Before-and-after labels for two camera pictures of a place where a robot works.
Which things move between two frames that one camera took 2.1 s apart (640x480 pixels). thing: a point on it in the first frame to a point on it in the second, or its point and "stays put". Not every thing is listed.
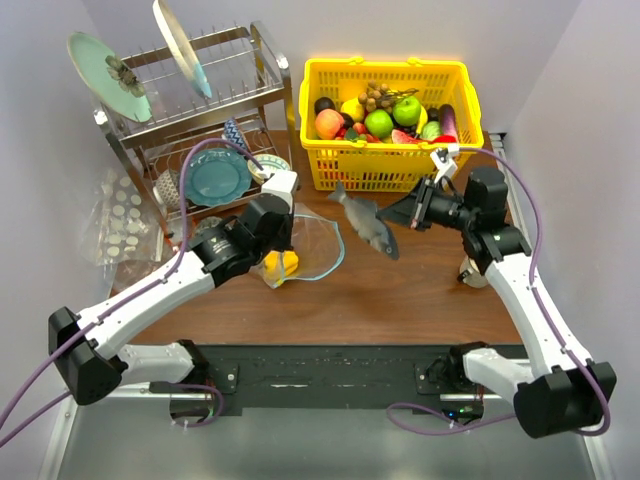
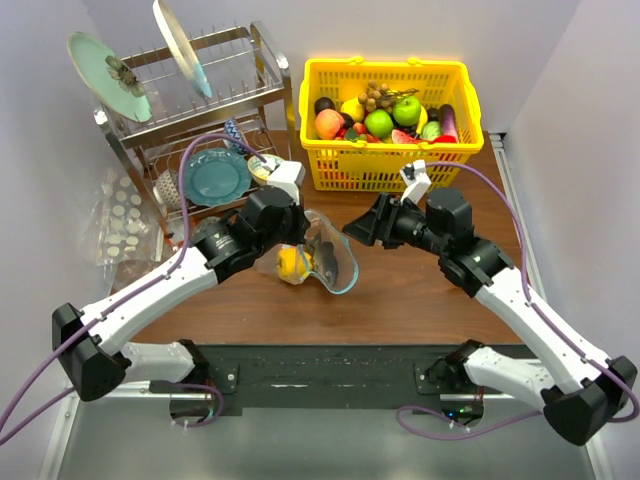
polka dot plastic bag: x=122 y=232 stays put
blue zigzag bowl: x=234 y=134 stays put
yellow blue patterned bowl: x=270 y=164 stays put
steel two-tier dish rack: x=221 y=115 stays put
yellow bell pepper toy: x=280 y=264 to x=294 y=262
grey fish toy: x=362 y=216 to x=328 y=262
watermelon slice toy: x=399 y=136 stays put
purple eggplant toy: x=447 y=122 stays put
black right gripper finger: x=407 y=211 to x=369 y=227
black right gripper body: x=445 y=210 to x=405 y=226
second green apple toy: x=378 y=123 stays put
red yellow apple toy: x=328 y=123 stays put
